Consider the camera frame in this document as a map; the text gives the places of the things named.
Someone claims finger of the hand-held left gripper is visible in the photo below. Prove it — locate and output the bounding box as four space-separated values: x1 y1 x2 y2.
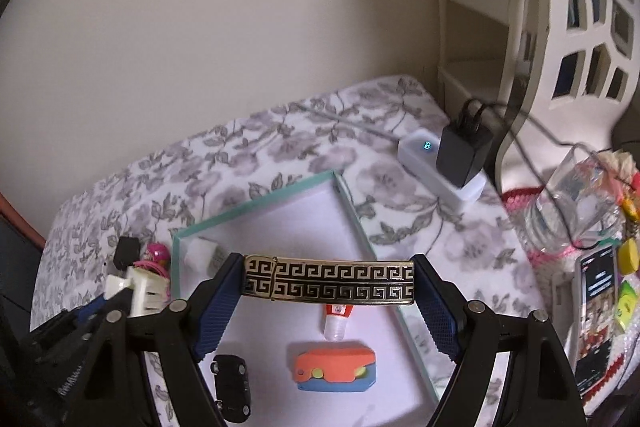
72 288 135 325

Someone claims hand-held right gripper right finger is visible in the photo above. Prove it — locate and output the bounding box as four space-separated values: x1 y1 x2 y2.
410 253 586 427

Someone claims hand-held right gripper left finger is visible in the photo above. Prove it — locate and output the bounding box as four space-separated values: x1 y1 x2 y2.
55 252 246 427

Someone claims cream plug adapter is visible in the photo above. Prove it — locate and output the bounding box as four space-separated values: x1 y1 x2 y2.
105 266 168 319

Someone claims white cube charger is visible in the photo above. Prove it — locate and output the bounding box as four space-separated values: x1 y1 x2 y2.
184 237 226 283

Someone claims black power adapter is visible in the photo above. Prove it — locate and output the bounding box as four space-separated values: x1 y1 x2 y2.
112 236 141 270

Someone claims black toy car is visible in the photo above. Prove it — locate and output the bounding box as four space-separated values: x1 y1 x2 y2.
211 353 249 424

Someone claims red glue tube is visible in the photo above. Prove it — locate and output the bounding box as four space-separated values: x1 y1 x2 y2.
322 304 356 342

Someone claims gold black patterned bracelet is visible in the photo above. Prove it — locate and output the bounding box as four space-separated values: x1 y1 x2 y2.
243 254 416 306

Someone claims teal cardboard box tray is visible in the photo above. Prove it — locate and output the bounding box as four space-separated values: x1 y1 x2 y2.
170 169 441 427

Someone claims pink plastic toy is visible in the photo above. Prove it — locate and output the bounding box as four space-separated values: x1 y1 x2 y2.
132 243 173 280

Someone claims white flat device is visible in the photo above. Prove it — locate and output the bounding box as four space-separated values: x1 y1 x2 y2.
550 269 581 358

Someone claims white power strip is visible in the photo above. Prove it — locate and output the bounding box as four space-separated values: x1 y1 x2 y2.
397 129 487 202

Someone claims black plugged charger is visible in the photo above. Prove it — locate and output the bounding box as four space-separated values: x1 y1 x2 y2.
436 99 493 188

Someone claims smartphone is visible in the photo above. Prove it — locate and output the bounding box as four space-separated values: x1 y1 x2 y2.
572 242 621 400

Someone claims clear glass cup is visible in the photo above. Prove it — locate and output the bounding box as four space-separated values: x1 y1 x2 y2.
522 144 626 253

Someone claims floral blanket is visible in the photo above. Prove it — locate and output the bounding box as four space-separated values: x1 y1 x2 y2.
30 74 566 427

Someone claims pile of colourful toy blocks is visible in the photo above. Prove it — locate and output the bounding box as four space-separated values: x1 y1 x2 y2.
595 152 640 333

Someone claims reddish brown wooden frame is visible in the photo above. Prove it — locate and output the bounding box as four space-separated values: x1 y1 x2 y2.
0 192 48 248

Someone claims black cable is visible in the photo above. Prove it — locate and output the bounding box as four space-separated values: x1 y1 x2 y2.
462 99 601 253

